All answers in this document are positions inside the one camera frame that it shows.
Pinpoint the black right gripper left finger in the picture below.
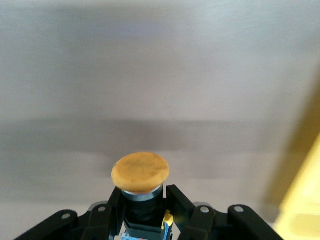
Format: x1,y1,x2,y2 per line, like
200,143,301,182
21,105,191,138
13,186,127,240

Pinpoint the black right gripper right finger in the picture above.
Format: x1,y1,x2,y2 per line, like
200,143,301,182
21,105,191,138
166,184,285,240

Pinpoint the wide-cap yellow push button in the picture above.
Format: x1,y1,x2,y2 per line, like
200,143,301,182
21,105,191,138
110,151,175,240

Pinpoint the yellow plastic tray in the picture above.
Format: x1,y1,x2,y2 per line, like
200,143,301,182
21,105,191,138
261,94,320,240

